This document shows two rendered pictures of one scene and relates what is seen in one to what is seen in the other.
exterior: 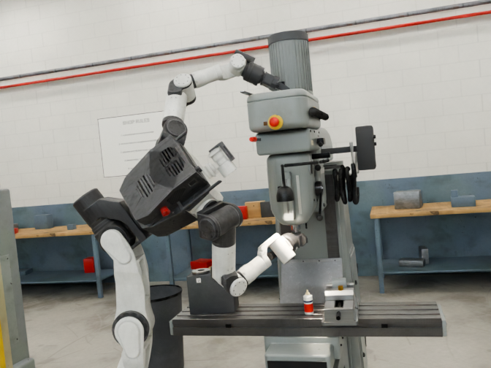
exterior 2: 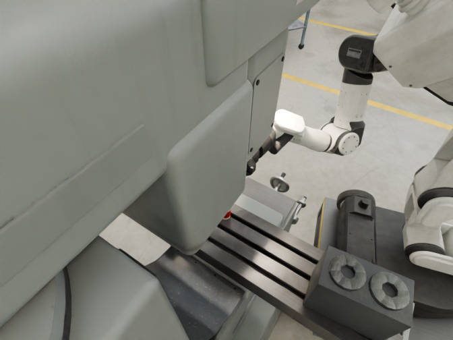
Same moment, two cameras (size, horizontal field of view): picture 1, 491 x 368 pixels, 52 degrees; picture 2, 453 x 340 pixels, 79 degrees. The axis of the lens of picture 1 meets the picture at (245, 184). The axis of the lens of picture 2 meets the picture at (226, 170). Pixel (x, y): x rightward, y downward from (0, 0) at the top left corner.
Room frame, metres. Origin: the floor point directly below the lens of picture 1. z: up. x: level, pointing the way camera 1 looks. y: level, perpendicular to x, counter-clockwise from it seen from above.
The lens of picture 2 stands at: (2.78, -0.06, 1.80)
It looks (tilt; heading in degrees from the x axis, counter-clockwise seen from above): 49 degrees down; 197
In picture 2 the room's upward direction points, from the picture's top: straight up
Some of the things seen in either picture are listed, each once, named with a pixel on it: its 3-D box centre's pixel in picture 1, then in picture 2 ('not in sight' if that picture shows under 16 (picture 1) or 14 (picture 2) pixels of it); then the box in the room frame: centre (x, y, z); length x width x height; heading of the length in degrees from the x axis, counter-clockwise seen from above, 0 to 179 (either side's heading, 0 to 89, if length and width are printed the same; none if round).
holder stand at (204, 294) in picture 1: (212, 290); (354, 293); (2.44, 0.21, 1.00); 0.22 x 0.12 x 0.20; 81
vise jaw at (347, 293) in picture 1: (339, 293); not in sight; (2.20, -0.37, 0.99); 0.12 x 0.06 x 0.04; 77
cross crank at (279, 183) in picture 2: not in sight; (276, 188); (1.82, -0.07, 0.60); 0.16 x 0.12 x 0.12; 164
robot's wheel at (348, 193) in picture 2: not in sight; (355, 204); (1.71, 0.37, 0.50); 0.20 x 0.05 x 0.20; 89
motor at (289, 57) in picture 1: (290, 67); not in sight; (2.54, -0.28, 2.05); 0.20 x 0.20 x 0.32
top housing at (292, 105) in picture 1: (286, 113); not in sight; (2.32, -0.21, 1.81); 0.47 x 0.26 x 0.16; 164
